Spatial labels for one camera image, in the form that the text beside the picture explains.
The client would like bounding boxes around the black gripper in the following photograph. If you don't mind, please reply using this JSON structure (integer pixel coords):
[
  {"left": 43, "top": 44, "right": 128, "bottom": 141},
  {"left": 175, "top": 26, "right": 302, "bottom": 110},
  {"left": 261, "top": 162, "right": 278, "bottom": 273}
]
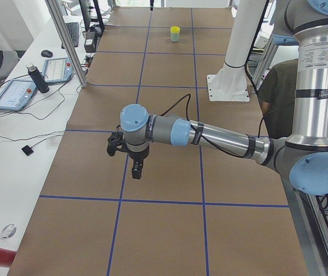
[{"left": 129, "top": 148, "right": 149, "bottom": 179}]

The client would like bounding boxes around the yellow plastic cup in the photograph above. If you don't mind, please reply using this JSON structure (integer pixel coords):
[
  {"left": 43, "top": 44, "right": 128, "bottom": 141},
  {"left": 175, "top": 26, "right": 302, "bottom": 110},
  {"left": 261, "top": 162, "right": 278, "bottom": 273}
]
[{"left": 170, "top": 26, "right": 180, "bottom": 33}]

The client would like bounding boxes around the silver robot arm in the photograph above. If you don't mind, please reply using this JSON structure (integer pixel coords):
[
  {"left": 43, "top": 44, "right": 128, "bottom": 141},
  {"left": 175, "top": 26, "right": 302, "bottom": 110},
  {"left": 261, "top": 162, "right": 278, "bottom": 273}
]
[{"left": 107, "top": 1, "right": 328, "bottom": 196}]

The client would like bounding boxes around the pale green plastic cup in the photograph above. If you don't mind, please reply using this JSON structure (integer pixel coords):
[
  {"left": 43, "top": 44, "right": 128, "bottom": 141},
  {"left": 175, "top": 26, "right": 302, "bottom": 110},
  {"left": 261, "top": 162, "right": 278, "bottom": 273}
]
[{"left": 170, "top": 32, "right": 180, "bottom": 43}]

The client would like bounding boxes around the black monitor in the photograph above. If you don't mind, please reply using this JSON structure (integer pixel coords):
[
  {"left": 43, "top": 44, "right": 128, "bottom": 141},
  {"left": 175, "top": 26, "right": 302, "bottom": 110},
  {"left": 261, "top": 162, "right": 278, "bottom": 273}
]
[{"left": 79, "top": 0, "right": 105, "bottom": 32}]

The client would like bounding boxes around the black electronics box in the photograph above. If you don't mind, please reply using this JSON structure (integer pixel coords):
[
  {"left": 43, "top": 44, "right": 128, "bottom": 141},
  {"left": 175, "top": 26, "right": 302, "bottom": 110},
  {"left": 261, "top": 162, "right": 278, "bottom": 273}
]
[{"left": 84, "top": 30, "right": 96, "bottom": 53}]

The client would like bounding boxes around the black keyboard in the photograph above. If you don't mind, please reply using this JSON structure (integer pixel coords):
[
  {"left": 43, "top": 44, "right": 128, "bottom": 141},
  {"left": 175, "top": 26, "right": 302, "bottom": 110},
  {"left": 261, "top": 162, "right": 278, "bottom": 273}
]
[{"left": 65, "top": 22, "right": 79, "bottom": 47}]

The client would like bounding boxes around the small black square pad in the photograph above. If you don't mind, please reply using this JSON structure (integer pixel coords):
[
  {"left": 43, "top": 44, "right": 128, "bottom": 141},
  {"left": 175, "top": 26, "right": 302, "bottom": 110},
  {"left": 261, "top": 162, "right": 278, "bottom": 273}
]
[{"left": 21, "top": 145, "right": 34, "bottom": 156}]

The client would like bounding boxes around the black computer mouse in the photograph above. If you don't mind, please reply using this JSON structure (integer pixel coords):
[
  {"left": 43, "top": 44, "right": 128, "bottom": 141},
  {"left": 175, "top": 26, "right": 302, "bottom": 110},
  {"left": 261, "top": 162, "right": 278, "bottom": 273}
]
[{"left": 41, "top": 49, "right": 53, "bottom": 58}]

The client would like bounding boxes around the far blue teach pendant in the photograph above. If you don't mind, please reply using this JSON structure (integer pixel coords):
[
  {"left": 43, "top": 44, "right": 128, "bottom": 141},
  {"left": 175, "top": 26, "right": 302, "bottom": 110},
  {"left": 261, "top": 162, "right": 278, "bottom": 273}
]
[{"left": 42, "top": 57, "right": 74, "bottom": 85}]

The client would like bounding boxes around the blue teach pendant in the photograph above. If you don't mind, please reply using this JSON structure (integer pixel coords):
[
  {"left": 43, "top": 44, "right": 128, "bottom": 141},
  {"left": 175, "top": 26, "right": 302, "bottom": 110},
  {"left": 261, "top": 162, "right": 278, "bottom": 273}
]
[
  {"left": 0, "top": 80, "right": 37, "bottom": 111},
  {"left": 42, "top": 57, "right": 74, "bottom": 85}
]

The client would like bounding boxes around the black water bottle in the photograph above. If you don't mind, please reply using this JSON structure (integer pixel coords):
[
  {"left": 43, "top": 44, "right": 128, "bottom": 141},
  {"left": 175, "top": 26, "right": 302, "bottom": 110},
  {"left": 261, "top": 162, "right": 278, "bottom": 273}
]
[{"left": 26, "top": 63, "right": 49, "bottom": 93}]

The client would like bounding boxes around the white tape roll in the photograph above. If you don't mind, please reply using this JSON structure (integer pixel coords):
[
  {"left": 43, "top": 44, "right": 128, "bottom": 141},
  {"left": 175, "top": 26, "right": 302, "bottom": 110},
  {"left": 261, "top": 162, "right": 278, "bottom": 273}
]
[{"left": 0, "top": 224, "right": 17, "bottom": 240}]

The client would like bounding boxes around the near blue teach pendant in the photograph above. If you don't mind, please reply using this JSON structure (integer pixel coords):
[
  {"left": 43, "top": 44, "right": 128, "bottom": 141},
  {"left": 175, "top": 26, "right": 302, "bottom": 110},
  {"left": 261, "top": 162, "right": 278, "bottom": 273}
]
[{"left": 0, "top": 80, "right": 37, "bottom": 111}]

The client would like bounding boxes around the seated person in olive shirt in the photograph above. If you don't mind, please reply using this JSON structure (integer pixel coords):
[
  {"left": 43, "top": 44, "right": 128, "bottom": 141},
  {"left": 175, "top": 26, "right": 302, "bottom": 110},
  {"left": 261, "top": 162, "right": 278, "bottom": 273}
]
[{"left": 258, "top": 59, "right": 298, "bottom": 139}]

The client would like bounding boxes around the black camera cable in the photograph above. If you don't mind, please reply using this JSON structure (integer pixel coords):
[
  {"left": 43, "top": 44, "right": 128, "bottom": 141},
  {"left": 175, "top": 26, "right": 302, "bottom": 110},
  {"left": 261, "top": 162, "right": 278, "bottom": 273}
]
[{"left": 160, "top": 93, "right": 268, "bottom": 158}]

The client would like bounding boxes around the aluminium frame post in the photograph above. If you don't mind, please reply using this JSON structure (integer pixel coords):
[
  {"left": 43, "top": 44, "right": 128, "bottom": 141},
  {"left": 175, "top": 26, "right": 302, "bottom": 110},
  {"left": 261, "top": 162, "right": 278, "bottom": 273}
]
[{"left": 45, "top": 0, "right": 87, "bottom": 88}]

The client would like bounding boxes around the white camera mast pedestal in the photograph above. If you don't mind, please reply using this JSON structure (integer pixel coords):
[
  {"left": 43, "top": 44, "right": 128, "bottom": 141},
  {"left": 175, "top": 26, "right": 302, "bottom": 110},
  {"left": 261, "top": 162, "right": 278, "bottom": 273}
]
[{"left": 207, "top": 0, "right": 269, "bottom": 102}]

